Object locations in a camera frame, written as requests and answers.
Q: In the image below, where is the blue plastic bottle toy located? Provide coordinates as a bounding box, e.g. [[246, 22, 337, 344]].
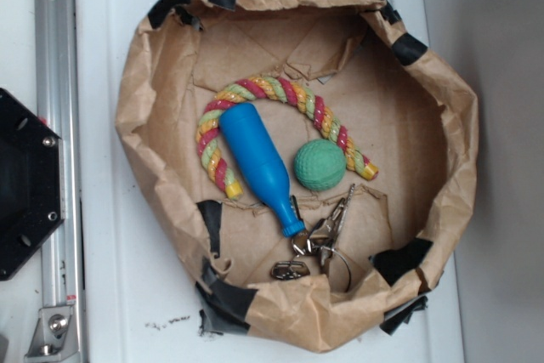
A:
[[219, 103, 305, 237]]

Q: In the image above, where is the green dimpled rubber ball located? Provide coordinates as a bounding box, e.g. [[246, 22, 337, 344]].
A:
[[294, 139, 346, 191]]

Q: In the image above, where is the silver key bunch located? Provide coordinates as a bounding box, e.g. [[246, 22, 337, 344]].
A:
[[270, 184, 355, 292]]

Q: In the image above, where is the multicolored twisted rope toy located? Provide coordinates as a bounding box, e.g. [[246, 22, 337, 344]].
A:
[[195, 76, 379, 200]]

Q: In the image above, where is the white plastic tray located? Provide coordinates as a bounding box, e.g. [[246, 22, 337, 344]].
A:
[[76, 0, 464, 362]]

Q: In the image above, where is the aluminium extrusion rail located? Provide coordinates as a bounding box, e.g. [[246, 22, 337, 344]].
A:
[[35, 0, 88, 362]]

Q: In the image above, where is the black hexagonal mount plate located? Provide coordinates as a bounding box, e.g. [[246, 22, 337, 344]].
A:
[[0, 88, 63, 281]]

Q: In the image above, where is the brown paper bag bin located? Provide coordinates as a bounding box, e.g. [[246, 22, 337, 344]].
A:
[[116, 0, 479, 352]]

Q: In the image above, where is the grey metal corner bracket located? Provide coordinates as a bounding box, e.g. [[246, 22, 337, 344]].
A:
[[24, 305, 81, 362]]

